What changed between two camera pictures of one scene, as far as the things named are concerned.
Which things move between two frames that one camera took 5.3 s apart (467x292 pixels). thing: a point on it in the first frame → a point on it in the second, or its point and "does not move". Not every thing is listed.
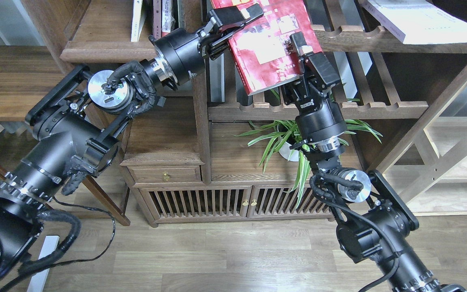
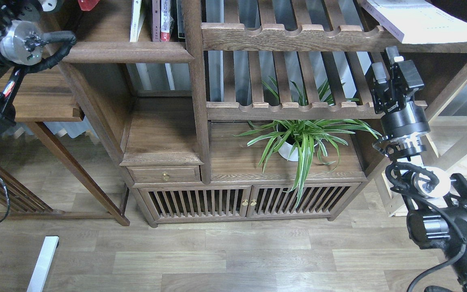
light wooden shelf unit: x=444 y=166 does not move
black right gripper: x=317 y=118 → x=404 y=123
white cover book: x=418 y=22 does not move
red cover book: x=263 y=50 → x=87 y=5
